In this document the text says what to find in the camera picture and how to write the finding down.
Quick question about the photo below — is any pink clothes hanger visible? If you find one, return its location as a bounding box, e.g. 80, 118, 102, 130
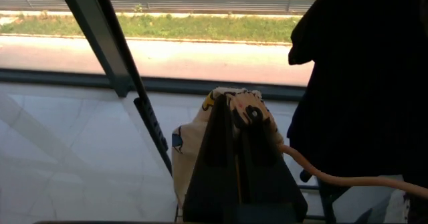
278, 144, 428, 200

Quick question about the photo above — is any cream printed garment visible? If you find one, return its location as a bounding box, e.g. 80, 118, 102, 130
171, 86, 285, 220

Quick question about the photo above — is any window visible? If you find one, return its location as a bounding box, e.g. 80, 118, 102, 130
0, 0, 335, 102

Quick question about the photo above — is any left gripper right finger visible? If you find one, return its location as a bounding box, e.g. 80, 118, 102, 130
239, 115, 308, 222

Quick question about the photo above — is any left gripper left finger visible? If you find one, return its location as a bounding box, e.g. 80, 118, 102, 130
183, 94, 242, 222

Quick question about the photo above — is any black garment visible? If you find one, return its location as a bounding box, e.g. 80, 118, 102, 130
287, 0, 428, 188

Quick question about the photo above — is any black clothes rack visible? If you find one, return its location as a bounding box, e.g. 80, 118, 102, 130
89, 0, 339, 224

